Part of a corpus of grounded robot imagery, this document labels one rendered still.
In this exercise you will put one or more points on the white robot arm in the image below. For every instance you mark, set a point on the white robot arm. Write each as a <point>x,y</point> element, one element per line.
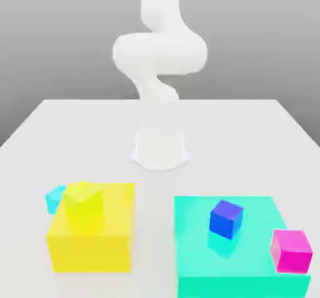
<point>160,53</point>

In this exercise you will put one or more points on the small yellow-green cube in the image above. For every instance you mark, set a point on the small yellow-green cube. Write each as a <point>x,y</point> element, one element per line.
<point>83,208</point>

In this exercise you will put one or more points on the small blue cube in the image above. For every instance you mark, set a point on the small blue cube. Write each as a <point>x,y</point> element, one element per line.
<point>225,219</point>

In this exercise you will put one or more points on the small cyan cube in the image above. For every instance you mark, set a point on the small cyan cube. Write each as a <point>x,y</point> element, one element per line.
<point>53,200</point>

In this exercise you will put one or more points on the small magenta cube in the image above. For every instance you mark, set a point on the small magenta cube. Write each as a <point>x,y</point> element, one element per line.
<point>291,251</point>

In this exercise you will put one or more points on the large turquoise box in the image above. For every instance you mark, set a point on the large turquoise box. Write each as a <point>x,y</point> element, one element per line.
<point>195,253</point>

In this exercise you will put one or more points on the large yellow box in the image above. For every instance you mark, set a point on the large yellow box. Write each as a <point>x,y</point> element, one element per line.
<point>100,248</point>

